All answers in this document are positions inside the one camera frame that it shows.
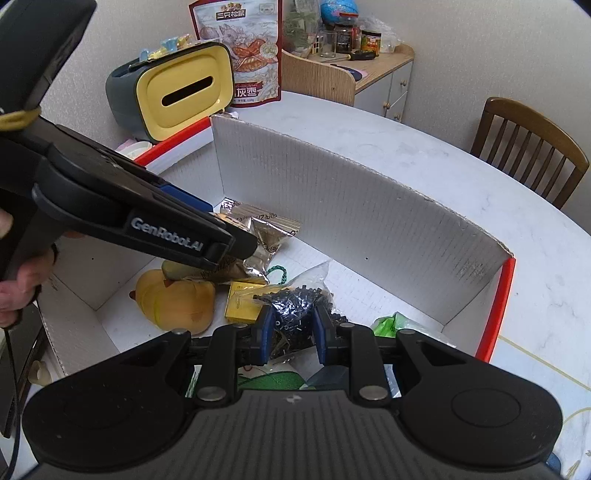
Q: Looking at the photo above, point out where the brown foil snack packet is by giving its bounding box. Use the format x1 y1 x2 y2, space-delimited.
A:
204 198 301 284

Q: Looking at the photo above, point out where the bag of black beads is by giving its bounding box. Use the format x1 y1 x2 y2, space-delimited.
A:
246 261 346 359

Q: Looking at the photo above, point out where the yellow duck plush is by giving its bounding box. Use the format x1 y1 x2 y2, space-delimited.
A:
129 269 215 334

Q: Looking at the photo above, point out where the red and white cardboard box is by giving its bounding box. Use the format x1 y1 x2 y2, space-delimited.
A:
35 112 518 377

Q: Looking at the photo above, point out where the person left hand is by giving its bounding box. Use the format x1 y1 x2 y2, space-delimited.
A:
1 208 59 329

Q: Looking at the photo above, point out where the yellow grey tissue box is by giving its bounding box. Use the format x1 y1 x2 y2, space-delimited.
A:
105 42 235 143

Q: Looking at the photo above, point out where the red white snack bag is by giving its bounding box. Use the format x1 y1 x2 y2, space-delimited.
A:
189 0 283 108

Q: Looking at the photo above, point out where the wooden sideboard cabinet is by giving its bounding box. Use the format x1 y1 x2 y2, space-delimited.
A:
281 44 415 122

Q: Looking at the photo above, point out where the dark jar on cabinet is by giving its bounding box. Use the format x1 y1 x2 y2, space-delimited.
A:
332 23 355 54

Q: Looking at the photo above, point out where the blue globe toy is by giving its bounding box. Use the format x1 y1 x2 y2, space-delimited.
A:
321 0 359 23

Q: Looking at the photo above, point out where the brown wooden chair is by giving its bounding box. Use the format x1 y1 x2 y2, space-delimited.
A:
470 97 590 209

